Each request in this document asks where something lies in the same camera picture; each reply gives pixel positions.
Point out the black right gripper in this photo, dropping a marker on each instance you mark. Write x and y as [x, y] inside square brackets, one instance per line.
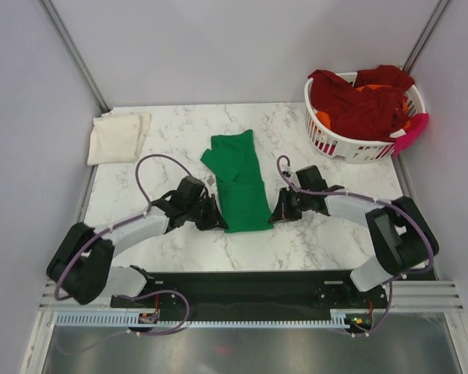
[282, 212]

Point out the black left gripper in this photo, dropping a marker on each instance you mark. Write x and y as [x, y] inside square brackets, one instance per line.
[212, 220]

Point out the green t shirt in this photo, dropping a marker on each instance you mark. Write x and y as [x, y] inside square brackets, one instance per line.
[241, 190]

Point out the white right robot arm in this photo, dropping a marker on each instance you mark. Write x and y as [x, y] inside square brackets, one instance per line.
[399, 233]

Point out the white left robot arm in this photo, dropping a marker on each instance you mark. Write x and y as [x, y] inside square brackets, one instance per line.
[81, 265]

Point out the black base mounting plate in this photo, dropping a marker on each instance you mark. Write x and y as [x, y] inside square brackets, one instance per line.
[261, 295]

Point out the white plastic laundry basket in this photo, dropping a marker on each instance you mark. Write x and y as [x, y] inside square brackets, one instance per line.
[353, 151]

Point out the cream folded t shirt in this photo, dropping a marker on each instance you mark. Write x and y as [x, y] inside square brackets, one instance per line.
[116, 139]

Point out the dark red t shirt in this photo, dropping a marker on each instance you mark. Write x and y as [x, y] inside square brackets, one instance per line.
[370, 115]

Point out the pink t shirt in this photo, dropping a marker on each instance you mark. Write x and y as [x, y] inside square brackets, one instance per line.
[417, 124]

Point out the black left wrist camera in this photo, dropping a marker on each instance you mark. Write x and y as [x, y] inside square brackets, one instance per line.
[190, 188]

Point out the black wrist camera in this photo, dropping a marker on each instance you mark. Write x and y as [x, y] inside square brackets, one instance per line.
[310, 179]
[190, 188]

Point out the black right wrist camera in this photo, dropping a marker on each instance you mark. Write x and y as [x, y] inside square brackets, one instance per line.
[310, 179]

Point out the aluminium frame rail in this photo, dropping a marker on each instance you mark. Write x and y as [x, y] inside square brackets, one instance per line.
[408, 296]

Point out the white slotted cable duct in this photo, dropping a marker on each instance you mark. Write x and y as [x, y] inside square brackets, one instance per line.
[335, 320]

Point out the right aluminium corner post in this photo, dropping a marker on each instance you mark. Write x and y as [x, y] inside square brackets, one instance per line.
[428, 30]

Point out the aluminium corner post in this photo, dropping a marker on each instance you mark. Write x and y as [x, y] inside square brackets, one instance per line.
[59, 26]
[428, 30]

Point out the left aluminium corner post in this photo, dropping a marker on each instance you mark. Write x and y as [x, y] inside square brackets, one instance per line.
[59, 26]

